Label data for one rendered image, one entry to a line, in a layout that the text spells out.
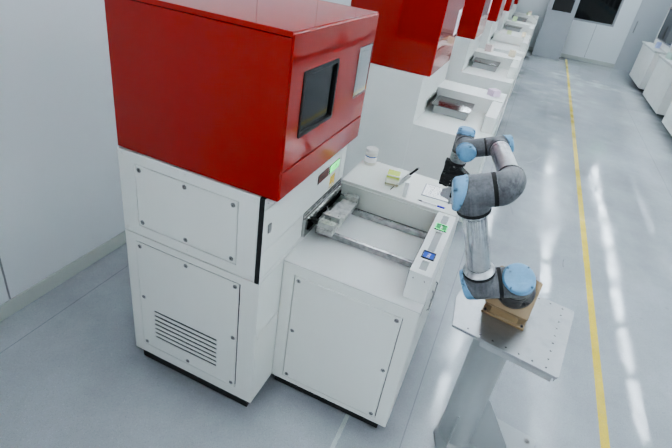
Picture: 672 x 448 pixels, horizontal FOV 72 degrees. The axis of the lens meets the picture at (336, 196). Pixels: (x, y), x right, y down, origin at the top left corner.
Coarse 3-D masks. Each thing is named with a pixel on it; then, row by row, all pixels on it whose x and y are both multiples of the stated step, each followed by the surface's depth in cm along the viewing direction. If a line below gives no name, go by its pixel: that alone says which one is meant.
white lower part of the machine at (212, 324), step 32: (128, 256) 215; (160, 256) 205; (192, 256) 198; (160, 288) 215; (192, 288) 205; (224, 288) 197; (256, 288) 189; (160, 320) 225; (192, 320) 215; (224, 320) 206; (256, 320) 197; (160, 352) 237; (192, 352) 225; (224, 352) 215; (256, 352) 209; (224, 384) 226; (256, 384) 223
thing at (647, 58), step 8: (664, 24) 1087; (664, 32) 1064; (656, 40) 1111; (664, 40) 1042; (648, 48) 1065; (656, 48) 1036; (664, 48) 1022; (640, 56) 1116; (648, 56) 1041; (656, 56) 998; (640, 64) 1090; (648, 64) 1018; (632, 72) 1142; (640, 72) 1064; (648, 72) 1015; (640, 80) 1041; (648, 80) 1021; (640, 88) 1033
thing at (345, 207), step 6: (342, 204) 241; (348, 204) 242; (354, 204) 243; (336, 210) 235; (342, 210) 236; (348, 210) 237; (348, 216) 237; (342, 222) 230; (318, 228) 219; (336, 228) 223; (324, 234) 219; (330, 234) 218
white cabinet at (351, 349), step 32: (288, 288) 210; (320, 288) 202; (352, 288) 195; (288, 320) 219; (320, 320) 210; (352, 320) 202; (384, 320) 195; (416, 320) 189; (288, 352) 228; (320, 352) 219; (352, 352) 210; (384, 352) 203; (288, 384) 243; (320, 384) 228; (352, 384) 219; (384, 384) 211; (352, 416) 233; (384, 416) 219
